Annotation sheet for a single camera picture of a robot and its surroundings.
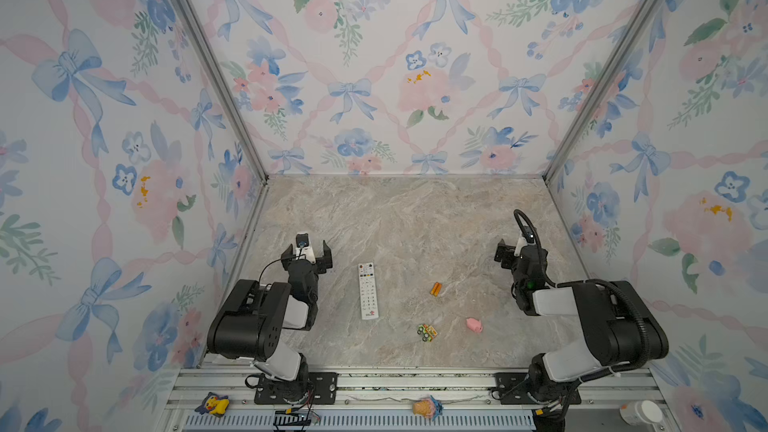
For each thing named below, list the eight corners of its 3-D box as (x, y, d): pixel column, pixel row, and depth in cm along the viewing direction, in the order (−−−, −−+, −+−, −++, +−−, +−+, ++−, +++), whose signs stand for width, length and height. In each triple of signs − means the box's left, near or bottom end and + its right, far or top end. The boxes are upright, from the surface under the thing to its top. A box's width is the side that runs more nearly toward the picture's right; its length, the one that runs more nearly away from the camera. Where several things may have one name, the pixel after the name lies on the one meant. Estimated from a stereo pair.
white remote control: (361, 320, 87) (361, 317, 85) (358, 267, 98) (357, 263, 96) (379, 318, 87) (379, 315, 85) (374, 265, 98) (373, 262, 96)
